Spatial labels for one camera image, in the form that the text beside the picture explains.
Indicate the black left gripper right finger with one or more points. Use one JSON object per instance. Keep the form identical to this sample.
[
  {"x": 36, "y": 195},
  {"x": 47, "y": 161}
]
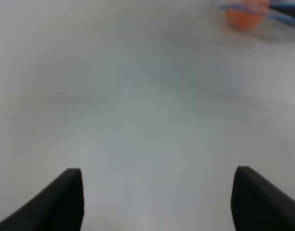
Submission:
[{"x": 257, "y": 205}]

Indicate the orange tomato toy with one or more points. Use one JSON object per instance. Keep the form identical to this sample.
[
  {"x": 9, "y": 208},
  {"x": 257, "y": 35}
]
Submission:
[{"x": 245, "y": 14}]

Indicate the clear zip bag blue seal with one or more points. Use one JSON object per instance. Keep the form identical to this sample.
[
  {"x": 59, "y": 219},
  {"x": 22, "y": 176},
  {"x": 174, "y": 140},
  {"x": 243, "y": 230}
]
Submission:
[{"x": 277, "y": 26}]

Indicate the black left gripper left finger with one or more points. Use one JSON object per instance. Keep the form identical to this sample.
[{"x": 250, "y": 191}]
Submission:
[{"x": 59, "y": 207}]

